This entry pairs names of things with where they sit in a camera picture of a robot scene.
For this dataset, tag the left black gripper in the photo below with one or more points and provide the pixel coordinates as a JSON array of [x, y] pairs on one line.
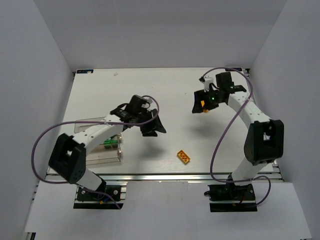
[[149, 121]]

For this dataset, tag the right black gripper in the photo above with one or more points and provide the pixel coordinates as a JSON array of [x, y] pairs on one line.
[[203, 99]]

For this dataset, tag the orange lego brick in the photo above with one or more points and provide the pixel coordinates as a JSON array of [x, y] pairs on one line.
[[183, 157]]

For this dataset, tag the green lego brick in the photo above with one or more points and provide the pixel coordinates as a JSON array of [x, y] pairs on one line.
[[111, 142]]

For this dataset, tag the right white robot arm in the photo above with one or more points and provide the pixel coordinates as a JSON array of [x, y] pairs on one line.
[[264, 141]]

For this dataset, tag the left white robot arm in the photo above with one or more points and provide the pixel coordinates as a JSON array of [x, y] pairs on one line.
[[69, 154]]

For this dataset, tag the right blue corner label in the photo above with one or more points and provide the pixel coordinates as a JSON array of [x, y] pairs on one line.
[[233, 69]]

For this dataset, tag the blue corner label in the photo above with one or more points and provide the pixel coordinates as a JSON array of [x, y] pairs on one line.
[[84, 71], [233, 69]]

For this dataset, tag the clear container near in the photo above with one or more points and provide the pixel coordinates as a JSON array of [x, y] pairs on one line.
[[103, 156]]

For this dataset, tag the clear container far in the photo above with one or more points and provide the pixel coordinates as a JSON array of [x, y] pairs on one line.
[[80, 127]]

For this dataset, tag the left blue corner label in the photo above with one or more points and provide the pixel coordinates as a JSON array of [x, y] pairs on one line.
[[84, 71]]

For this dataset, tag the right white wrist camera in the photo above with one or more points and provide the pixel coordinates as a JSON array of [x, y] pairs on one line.
[[207, 81]]

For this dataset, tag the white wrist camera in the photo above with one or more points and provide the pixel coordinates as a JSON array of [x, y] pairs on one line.
[[207, 81], [147, 104]]

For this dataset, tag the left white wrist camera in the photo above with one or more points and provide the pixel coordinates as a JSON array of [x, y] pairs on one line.
[[147, 104]]

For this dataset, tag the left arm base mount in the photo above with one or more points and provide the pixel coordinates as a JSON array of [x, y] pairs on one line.
[[113, 199]]

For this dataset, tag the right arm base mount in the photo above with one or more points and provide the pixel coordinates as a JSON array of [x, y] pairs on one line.
[[231, 198]]

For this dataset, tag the aluminium table front rail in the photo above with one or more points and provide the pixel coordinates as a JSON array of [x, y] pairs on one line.
[[166, 177]]

